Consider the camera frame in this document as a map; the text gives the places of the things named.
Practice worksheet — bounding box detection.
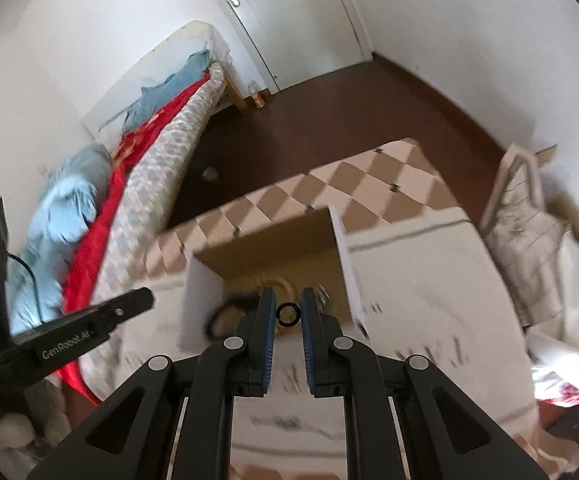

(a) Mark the black smart watch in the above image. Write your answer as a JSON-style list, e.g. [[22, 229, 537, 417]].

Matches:
[[204, 292, 260, 341]]

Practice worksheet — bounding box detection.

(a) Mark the small black ring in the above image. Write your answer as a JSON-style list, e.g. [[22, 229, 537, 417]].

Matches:
[[275, 301, 301, 326]]

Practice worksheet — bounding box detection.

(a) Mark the wooden bead bracelet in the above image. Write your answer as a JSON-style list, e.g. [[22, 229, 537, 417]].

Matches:
[[248, 275, 298, 306]]

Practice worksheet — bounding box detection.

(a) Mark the red blanket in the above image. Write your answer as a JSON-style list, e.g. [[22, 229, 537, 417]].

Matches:
[[56, 71, 214, 406]]

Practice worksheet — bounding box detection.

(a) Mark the white cardboard box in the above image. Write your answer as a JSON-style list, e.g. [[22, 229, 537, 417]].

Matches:
[[176, 207, 367, 352]]

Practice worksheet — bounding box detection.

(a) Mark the light blue duvet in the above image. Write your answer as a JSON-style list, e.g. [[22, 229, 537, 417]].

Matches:
[[6, 143, 111, 335]]

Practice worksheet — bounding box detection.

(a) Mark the grey checkered quilt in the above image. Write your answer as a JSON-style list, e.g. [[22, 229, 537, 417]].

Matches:
[[75, 62, 226, 401]]

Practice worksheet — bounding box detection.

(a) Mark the round object on floor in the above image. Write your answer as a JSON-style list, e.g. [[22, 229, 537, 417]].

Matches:
[[202, 167, 218, 182]]

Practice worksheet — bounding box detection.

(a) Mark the white mattress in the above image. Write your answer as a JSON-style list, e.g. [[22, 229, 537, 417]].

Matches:
[[82, 21, 232, 151]]

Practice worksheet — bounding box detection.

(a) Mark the teal pillow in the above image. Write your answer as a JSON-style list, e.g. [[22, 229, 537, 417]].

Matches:
[[122, 49, 211, 133]]

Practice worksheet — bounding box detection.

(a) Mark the bottle on floor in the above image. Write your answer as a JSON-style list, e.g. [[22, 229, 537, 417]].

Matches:
[[248, 80, 265, 110]]

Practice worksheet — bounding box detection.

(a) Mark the white door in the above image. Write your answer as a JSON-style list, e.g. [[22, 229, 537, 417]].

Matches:
[[216, 0, 372, 93]]

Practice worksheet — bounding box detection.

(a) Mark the black cable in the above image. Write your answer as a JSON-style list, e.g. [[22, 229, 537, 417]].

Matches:
[[6, 251, 45, 326]]

